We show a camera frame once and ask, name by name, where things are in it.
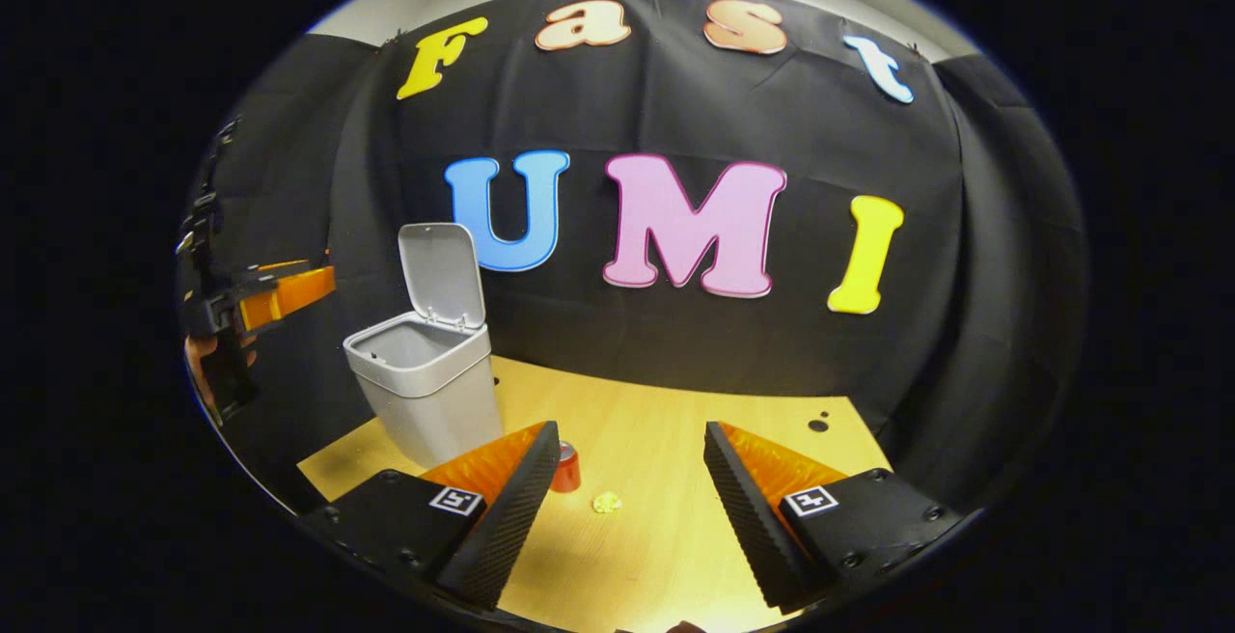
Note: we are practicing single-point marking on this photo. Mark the wooden desktop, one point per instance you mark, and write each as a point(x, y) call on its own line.
point(656, 440)

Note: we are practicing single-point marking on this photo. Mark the yellow paper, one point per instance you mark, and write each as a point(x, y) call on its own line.
point(607, 503)

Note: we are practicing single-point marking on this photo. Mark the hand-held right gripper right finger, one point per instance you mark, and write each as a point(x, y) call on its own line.
point(748, 527)

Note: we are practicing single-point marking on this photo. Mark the black backdrop cloth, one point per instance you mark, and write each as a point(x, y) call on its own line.
point(675, 102)

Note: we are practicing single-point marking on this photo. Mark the white desktop garbage bin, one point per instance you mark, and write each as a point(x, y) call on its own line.
point(434, 401)

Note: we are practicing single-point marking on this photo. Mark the red pop can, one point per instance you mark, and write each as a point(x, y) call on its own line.
point(567, 471)

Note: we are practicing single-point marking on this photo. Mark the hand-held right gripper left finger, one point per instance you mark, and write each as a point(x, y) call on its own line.
point(511, 517)

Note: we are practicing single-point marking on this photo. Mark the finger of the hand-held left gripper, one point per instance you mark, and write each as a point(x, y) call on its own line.
point(289, 297)
point(280, 269)

